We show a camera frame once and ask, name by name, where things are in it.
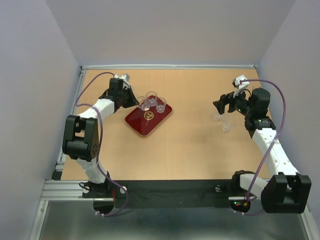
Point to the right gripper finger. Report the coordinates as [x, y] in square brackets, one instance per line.
[221, 103]
[231, 101]

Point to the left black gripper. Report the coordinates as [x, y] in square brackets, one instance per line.
[132, 101]

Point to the clear faceted glass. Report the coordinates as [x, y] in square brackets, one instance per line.
[151, 97]
[160, 105]

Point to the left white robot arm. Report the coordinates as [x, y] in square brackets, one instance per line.
[82, 138]

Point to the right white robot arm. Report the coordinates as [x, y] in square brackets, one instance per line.
[287, 191]

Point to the red rectangular serving tray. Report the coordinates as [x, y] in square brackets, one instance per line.
[144, 122]

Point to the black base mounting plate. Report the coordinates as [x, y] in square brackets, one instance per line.
[149, 194]

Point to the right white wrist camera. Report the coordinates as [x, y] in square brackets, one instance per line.
[240, 83]

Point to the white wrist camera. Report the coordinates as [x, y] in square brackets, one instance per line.
[240, 83]
[125, 77]

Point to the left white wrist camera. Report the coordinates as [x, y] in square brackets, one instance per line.
[125, 77]

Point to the aluminium table frame rail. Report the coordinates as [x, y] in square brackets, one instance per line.
[167, 66]

